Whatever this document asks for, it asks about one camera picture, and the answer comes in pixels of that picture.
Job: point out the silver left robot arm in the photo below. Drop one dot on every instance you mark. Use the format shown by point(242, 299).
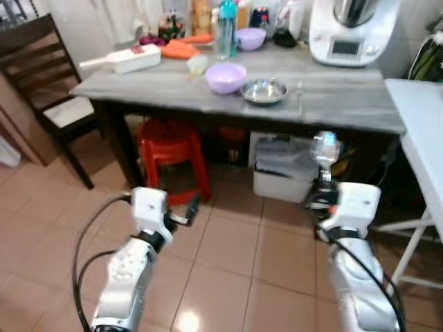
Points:
point(128, 277)

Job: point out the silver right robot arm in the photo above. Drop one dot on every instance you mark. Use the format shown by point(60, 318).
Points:
point(353, 283)

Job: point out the white plastic storage box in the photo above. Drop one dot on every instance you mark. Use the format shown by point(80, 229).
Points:
point(280, 173)

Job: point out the red plastic stool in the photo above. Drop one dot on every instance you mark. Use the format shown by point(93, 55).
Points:
point(173, 145)

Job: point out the grey wooden table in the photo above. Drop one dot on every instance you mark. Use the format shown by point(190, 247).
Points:
point(332, 93)

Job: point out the white folding table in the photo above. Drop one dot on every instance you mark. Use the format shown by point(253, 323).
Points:
point(419, 131)

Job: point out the stainless steel bowl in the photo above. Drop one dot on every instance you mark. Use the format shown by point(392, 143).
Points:
point(264, 91)

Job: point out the large purple plastic bowl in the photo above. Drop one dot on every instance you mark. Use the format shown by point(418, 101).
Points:
point(225, 78)

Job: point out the small pale cup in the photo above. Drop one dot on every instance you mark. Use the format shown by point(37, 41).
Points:
point(197, 65)

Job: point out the white kitchen cooking machine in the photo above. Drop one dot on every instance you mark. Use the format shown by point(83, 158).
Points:
point(353, 41)

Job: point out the green and black bag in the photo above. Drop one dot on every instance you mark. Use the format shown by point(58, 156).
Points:
point(426, 62)

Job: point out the long white box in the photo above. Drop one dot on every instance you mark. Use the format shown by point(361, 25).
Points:
point(131, 59)

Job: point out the small purple plastic bowl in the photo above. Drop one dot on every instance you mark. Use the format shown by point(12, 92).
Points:
point(250, 39)

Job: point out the teal water bottle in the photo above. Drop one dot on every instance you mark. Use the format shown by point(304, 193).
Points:
point(226, 31)

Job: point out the bagged bread loaf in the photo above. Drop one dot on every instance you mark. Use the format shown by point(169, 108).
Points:
point(201, 17)

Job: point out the dark wooden chair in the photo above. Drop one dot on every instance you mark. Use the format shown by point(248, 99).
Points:
point(38, 62)

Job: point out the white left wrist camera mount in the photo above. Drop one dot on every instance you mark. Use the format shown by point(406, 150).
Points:
point(149, 207)

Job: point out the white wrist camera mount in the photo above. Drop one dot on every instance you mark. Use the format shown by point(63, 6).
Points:
point(356, 204)
point(149, 207)

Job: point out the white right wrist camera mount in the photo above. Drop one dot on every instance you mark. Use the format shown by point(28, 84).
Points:
point(356, 204)

